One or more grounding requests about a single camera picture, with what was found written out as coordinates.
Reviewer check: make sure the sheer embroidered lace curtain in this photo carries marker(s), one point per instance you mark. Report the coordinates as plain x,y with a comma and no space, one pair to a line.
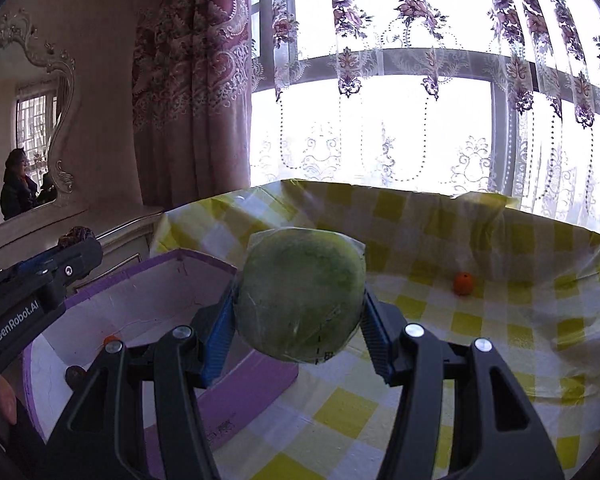
430,125

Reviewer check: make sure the cream carved dresser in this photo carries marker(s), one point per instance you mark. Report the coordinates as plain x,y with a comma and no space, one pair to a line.
125,245

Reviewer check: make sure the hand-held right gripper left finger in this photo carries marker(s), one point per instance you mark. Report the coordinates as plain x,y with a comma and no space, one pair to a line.
215,345

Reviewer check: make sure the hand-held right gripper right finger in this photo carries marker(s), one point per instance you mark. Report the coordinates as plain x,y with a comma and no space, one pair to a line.
375,340

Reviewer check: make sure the purple cardboard box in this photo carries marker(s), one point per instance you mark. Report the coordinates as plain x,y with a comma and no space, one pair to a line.
240,395

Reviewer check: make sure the ornate cream framed mirror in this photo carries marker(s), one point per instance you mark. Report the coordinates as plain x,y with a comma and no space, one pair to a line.
30,110

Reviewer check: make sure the orange tangerine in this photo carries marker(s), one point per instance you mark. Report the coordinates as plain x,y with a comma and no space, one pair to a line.
111,340
463,284

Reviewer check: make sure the yellow checkered plastic tablecloth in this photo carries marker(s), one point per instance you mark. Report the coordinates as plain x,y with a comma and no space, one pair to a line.
505,310

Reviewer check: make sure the dark brown mushroom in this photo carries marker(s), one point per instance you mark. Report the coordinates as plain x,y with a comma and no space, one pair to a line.
75,375
77,234

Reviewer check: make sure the green cabbage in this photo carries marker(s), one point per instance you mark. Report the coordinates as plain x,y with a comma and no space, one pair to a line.
300,295

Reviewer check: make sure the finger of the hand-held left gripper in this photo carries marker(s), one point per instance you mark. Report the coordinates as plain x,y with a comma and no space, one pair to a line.
35,261
75,262

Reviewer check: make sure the pink floral heavy curtain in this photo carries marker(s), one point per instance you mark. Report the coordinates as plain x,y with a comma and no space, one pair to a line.
190,85

